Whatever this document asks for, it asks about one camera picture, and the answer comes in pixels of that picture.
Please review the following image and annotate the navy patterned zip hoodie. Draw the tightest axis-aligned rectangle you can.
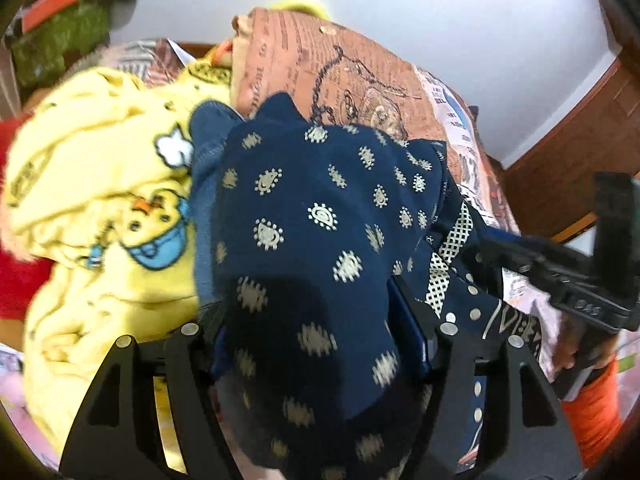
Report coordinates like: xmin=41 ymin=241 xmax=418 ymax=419
xmin=212 ymin=94 xmax=542 ymax=479

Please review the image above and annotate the orange right sleeve forearm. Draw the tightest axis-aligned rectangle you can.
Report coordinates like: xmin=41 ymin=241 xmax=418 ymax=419
xmin=561 ymin=360 xmax=623 ymax=469

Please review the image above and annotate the person right hand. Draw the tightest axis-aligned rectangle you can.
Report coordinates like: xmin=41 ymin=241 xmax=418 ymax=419
xmin=552 ymin=314 xmax=620 ymax=372

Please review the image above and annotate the wooden room door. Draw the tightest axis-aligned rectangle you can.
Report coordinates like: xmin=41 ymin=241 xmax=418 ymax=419
xmin=503 ymin=0 xmax=639 ymax=242

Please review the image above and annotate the yellow cartoon fleece blanket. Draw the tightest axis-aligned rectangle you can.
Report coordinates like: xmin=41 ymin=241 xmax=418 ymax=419
xmin=1 ymin=61 xmax=231 ymax=451

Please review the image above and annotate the blue denim jacket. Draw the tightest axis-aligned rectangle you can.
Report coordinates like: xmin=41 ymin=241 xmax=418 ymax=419
xmin=189 ymin=101 xmax=244 ymax=311

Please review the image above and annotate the red plush garment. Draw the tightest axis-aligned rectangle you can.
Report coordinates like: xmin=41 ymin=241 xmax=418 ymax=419
xmin=1 ymin=113 xmax=52 ymax=321

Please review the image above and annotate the orange printed bed quilt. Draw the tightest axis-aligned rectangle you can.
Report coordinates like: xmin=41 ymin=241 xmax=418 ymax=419
xmin=232 ymin=9 xmax=552 ymax=368

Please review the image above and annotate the orange box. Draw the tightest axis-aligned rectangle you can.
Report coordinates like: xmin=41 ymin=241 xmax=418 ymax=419
xmin=21 ymin=0 xmax=79 ymax=34

